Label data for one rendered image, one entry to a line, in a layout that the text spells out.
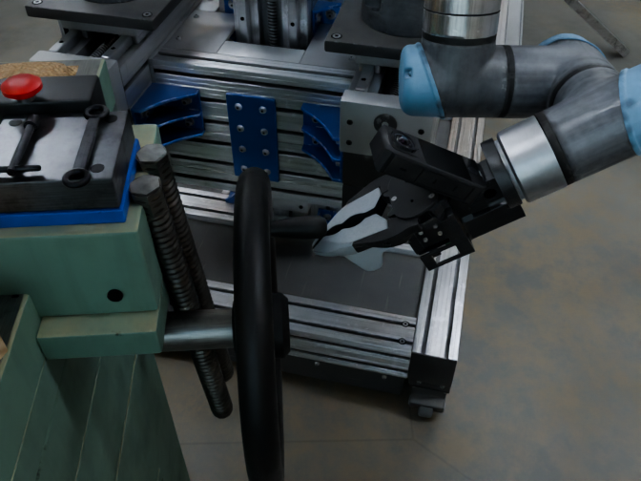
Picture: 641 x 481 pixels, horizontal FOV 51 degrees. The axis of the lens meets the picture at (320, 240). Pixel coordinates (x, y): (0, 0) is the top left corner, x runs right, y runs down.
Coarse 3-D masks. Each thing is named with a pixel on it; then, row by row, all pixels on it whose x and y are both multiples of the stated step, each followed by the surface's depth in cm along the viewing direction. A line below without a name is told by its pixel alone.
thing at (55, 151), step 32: (0, 96) 52; (32, 96) 52; (64, 96) 52; (96, 96) 54; (0, 128) 50; (64, 128) 50; (128, 128) 52; (0, 160) 48; (32, 160) 48; (64, 160) 48; (96, 160) 48; (128, 160) 51; (0, 192) 46; (32, 192) 46; (64, 192) 47; (96, 192) 47; (128, 192) 50; (0, 224) 48; (32, 224) 48; (64, 224) 49
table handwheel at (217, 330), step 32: (256, 192) 52; (256, 224) 50; (256, 256) 48; (256, 288) 47; (192, 320) 59; (224, 320) 59; (256, 320) 47; (288, 320) 59; (256, 352) 46; (288, 352) 60; (256, 384) 47; (256, 416) 47; (256, 448) 48; (256, 480) 51
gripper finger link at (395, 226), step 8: (392, 224) 65; (400, 224) 64; (408, 224) 64; (416, 224) 63; (384, 232) 65; (392, 232) 64; (400, 232) 64; (408, 232) 64; (360, 240) 66; (368, 240) 65; (376, 240) 65; (384, 240) 64; (392, 240) 64; (400, 240) 64; (360, 248) 67; (368, 248) 67
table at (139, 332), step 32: (0, 64) 77; (64, 64) 77; (96, 64) 77; (0, 320) 50; (32, 320) 52; (64, 320) 54; (96, 320) 54; (128, 320) 54; (160, 320) 55; (32, 352) 52; (64, 352) 54; (96, 352) 54; (128, 352) 55; (0, 384) 46; (32, 384) 52; (0, 416) 46; (0, 448) 45; (0, 480) 45
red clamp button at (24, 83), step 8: (8, 80) 51; (16, 80) 51; (24, 80) 51; (32, 80) 51; (40, 80) 51; (0, 88) 50; (8, 88) 50; (16, 88) 50; (24, 88) 50; (32, 88) 50; (40, 88) 51; (8, 96) 50; (16, 96) 50; (24, 96) 50
